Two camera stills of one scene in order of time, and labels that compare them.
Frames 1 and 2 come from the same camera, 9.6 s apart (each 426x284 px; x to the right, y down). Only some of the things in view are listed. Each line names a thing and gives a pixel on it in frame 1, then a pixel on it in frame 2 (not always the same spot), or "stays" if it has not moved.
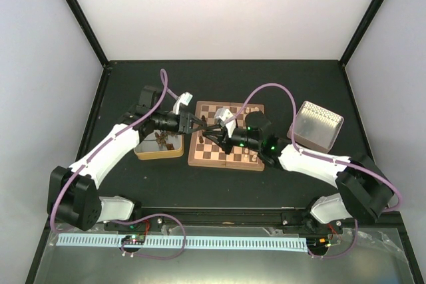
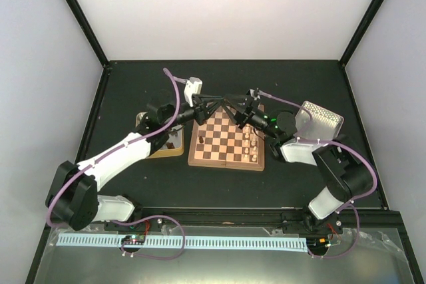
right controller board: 317,243 stays
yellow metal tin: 148,148 stays
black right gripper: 217,142 → 241,116
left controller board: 134,239 stays
